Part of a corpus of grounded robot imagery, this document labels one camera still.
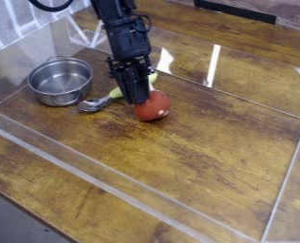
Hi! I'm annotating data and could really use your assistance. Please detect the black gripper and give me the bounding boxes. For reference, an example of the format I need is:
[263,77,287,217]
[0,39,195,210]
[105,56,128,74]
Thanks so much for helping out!
[90,0,153,104]

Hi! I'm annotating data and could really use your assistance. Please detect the spoon with green handle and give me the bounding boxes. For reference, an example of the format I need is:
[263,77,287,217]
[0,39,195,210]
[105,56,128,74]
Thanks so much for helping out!
[77,71,160,113]

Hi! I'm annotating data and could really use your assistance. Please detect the black cable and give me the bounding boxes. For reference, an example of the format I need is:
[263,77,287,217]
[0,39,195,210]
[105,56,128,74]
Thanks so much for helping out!
[28,0,76,13]

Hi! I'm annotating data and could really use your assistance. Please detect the black bar on table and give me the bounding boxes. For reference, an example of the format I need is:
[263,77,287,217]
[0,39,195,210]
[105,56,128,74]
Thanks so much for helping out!
[193,0,277,25]

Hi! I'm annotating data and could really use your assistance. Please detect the silver metal pot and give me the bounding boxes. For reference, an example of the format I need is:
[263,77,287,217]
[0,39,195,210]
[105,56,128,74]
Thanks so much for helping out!
[28,55,93,106]

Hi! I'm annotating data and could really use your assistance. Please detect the clear acrylic enclosure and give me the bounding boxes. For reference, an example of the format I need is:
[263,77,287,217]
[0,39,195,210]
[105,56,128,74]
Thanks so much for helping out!
[0,0,300,243]

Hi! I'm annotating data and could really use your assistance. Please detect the red toy mushroom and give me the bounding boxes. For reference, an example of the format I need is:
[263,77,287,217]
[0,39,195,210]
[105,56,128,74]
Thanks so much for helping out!
[136,85,170,122]

